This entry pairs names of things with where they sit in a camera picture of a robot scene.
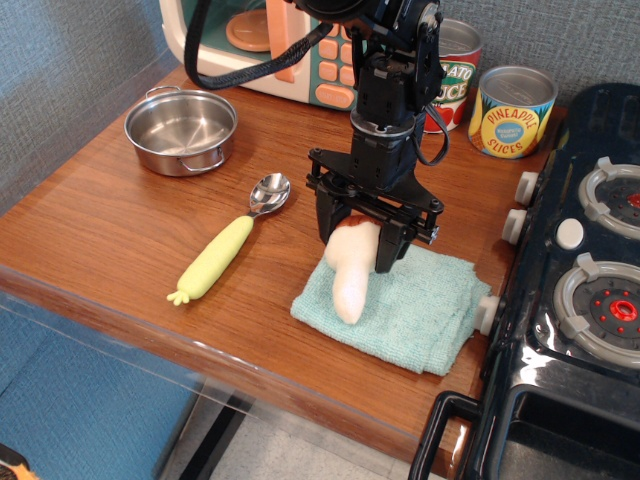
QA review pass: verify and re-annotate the light blue cloth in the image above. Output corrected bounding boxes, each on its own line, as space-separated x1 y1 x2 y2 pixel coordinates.
290 246 491 376

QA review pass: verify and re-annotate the tomato sauce can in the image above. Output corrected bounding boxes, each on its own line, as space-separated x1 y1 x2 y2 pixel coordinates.
432 19 483 131

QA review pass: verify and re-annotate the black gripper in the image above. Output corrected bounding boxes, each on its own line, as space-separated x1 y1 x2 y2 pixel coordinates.
307 122 444 274

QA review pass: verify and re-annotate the teal toy microwave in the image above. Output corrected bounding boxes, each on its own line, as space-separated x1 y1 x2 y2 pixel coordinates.
158 0 381 110

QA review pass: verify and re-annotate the plush mushroom toy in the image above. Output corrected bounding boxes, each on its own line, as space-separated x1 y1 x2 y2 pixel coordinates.
324 215 381 325

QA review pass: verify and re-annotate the black toy stove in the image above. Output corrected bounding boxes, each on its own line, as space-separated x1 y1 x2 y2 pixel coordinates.
410 83 639 479

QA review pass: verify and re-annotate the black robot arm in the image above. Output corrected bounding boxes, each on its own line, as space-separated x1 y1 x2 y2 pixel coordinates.
295 1 449 273

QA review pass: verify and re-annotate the small steel pot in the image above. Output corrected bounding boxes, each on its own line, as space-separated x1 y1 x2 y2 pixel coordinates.
124 86 238 177

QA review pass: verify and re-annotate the orange plush object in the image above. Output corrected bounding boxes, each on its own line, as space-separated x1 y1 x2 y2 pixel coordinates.
0 444 39 480

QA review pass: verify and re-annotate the spoon with yellow handle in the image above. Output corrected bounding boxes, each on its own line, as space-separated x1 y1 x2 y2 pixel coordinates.
166 173 291 306

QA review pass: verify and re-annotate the pineapple slices can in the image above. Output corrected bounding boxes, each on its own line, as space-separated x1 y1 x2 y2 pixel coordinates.
468 65 558 159

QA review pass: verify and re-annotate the black braided cable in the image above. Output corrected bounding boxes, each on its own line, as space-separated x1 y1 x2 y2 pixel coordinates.
183 0 335 92

